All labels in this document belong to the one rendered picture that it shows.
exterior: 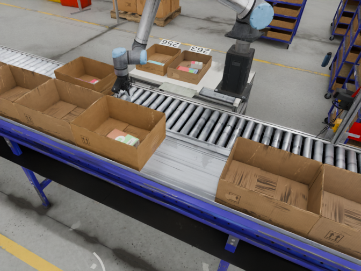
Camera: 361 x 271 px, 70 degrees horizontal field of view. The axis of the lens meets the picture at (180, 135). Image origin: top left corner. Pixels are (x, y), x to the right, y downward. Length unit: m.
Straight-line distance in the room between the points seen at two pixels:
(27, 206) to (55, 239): 0.42
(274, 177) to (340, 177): 0.28
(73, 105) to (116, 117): 0.33
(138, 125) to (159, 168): 0.34
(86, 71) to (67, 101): 0.62
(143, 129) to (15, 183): 1.52
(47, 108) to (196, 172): 1.04
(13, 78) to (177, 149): 1.28
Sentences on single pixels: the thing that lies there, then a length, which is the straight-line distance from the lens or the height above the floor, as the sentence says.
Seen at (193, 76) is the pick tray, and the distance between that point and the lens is 2.17.
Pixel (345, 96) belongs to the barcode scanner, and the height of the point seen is 1.07.
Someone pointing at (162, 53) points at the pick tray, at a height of 0.76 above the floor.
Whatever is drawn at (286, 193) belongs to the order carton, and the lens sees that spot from 1.33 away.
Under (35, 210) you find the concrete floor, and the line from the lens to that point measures 2.45.
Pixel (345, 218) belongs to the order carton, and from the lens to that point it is 1.38.
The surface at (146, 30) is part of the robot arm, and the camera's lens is 1.82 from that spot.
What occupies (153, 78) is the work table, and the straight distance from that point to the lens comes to 2.27.
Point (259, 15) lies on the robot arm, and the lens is 1.73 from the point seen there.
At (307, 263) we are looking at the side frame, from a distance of 1.26.
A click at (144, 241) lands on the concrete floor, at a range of 2.09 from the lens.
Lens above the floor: 1.88
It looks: 42 degrees down
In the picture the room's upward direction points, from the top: 3 degrees clockwise
